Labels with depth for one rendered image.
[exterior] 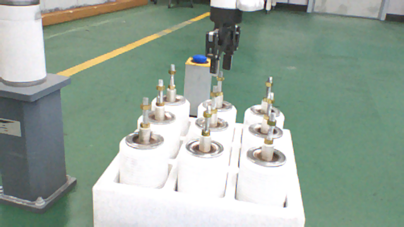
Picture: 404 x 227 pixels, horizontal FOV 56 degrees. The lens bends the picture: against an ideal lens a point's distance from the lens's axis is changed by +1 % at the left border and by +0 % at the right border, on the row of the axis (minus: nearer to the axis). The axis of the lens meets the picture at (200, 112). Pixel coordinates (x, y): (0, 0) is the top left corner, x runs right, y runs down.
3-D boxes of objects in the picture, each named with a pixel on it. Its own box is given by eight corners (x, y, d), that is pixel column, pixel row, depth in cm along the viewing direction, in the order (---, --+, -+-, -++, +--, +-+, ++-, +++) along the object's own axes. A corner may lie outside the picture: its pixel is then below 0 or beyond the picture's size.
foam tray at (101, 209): (94, 262, 77) (91, 187, 71) (147, 167, 113) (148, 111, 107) (288, 296, 73) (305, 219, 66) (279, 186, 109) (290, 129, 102)
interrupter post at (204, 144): (206, 146, 75) (208, 131, 73) (213, 152, 73) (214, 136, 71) (196, 148, 74) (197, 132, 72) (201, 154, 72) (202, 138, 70)
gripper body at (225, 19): (220, 0, 91) (216, 40, 94) (203, 2, 84) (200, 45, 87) (249, 4, 87) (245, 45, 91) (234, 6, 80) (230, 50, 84)
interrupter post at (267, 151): (260, 154, 73) (262, 139, 72) (273, 156, 73) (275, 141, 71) (259, 160, 71) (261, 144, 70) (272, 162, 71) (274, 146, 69)
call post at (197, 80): (178, 161, 118) (185, 64, 106) (183, 151, 124) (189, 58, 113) (201, 164, 117) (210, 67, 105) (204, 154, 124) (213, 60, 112)
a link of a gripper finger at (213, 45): (207, 30, 83) (208, 55, 87) (203, 33, 82) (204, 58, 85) (218, 32, 82) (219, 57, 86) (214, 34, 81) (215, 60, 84)
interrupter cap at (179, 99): (187, 106, 93) (188, 104, 93) (156, 106, 92) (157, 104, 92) (183, 96, 100) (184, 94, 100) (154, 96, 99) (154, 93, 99)
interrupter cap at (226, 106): (214, 99, 100) (215, 97, 99) (238, 108, 95) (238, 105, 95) (196, 106, 94) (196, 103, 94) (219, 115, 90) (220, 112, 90)
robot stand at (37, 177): (-10, 200, 94) (-29, 84, 82) (31, 171, 107) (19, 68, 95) (41, 214, 90) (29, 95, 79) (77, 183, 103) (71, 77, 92)
